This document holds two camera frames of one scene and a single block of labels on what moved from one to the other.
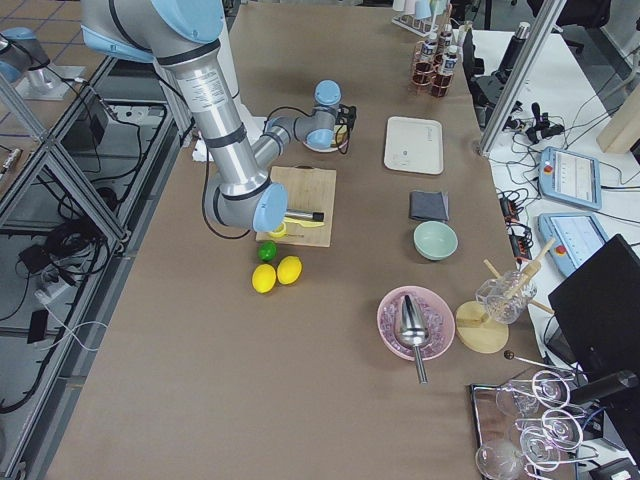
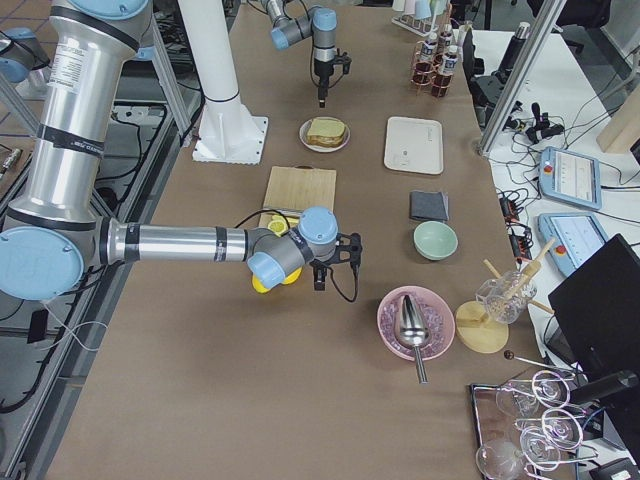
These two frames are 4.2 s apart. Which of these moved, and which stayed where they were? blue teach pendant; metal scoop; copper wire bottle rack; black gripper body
Moved: black gripper body
Stayed: copper wire bottle rack; blue teach pendant; metal scoop
